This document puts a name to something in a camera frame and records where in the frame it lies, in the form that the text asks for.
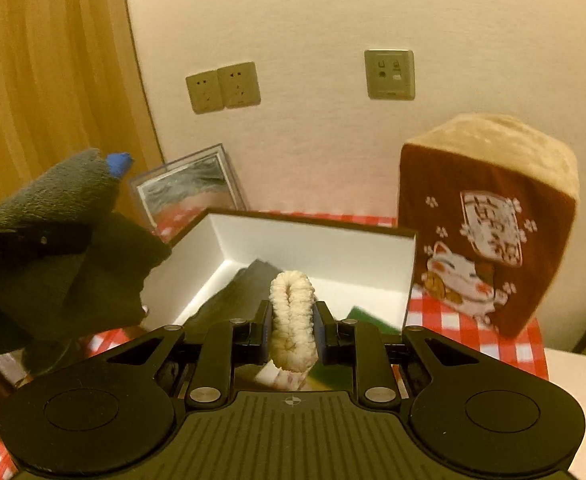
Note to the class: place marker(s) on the olive wall power socket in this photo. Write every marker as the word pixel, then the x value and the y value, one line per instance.
pixel 239 85
pixel 204 92

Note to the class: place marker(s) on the cream fluffy scrunchie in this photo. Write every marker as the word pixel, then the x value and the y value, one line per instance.
pixel 293 310

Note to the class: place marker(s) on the red white checkered tablecloth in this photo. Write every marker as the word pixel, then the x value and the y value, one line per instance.
pixel 473 342

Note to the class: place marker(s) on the green packet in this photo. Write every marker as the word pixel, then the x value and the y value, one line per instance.
pixel 373 319

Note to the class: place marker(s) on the wooden wall panel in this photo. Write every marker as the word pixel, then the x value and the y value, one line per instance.
pixel 48 60

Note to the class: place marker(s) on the brown cardboard box white inside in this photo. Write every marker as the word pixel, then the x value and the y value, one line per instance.
pixel 273 245

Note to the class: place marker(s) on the olive wall data socket plate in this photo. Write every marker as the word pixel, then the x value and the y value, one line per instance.
pixel 389 74

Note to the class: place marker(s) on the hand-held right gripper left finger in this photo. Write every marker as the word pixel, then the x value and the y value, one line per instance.
pixel 266 332

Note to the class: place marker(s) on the brown lucky cat cushion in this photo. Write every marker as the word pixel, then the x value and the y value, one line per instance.
pixel 453 170

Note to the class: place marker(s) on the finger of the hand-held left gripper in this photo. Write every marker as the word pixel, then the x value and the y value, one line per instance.
pixel 119 164
pixel 58 241

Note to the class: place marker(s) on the clear acrylic picture frame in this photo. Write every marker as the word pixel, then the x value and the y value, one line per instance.
pixel 188 190

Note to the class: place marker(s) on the dark grey fleece cloth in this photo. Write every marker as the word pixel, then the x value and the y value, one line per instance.
pixel 73 290

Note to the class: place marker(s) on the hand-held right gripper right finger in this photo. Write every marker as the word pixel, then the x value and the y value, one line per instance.
pixel 321 332

